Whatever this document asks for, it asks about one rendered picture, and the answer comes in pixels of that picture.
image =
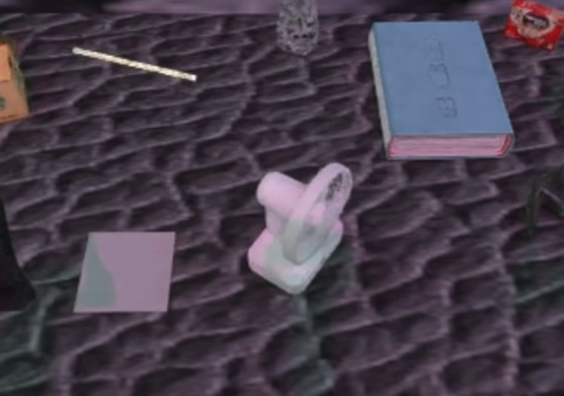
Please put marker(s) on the pale square paper sheet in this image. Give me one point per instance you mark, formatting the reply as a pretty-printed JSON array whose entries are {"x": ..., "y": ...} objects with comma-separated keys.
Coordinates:
[{"x": 132, "y": 272}]

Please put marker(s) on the blue hardcover book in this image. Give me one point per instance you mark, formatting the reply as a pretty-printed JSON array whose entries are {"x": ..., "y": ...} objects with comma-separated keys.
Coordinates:
[{"x": 436, "y": 83}]

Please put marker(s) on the orange cardboard box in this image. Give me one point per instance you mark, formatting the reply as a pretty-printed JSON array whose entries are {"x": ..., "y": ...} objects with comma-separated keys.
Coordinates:
[{"x": 11, "y": 83}]

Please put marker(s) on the red snack packet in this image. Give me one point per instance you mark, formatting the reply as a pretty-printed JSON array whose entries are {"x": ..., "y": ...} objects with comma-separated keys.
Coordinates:
[{"x": 532, "y": 24}]

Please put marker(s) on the small white desk fan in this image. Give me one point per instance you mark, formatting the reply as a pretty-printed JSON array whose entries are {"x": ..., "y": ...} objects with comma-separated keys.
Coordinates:
[{"x": 282, "y": 211}]

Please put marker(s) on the thin white stick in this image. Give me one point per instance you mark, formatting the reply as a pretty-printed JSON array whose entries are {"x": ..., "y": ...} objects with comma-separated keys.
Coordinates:
[{"x": 132, "y": 64}]

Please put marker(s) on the clear textured glass vase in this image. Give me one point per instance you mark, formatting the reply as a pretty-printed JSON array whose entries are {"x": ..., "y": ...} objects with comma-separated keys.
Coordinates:
[{"x": 298, "y": 21}]

